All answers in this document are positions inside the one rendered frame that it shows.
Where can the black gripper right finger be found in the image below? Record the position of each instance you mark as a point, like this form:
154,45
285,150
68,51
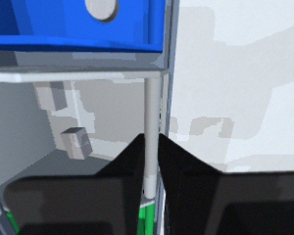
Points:
197,192

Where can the green open bin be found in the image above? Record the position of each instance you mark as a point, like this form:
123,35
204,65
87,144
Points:
145,221

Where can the grey bin rack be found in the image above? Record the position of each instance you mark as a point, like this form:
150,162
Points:
163,60

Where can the grey round disc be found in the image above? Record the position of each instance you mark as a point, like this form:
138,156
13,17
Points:
102,10

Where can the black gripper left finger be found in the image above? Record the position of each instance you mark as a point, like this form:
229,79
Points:
113,194

